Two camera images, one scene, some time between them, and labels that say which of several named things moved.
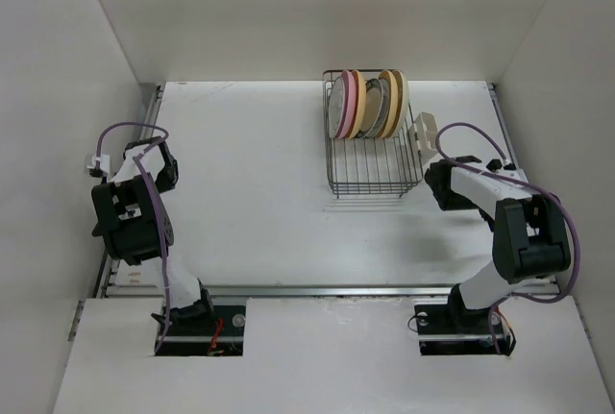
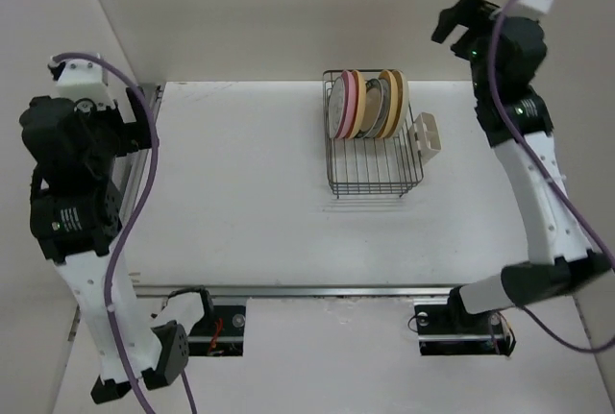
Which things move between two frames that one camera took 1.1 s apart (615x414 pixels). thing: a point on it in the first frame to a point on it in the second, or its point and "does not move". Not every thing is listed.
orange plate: x=393 y=110 does not move
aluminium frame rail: x=112 y=290 does not move
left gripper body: x=163 y=182 to x=128 y=134
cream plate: x=404 y=101 does not move
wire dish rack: x=390 y=165 does not move
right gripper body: x=455 y=201 to x=474 y=13
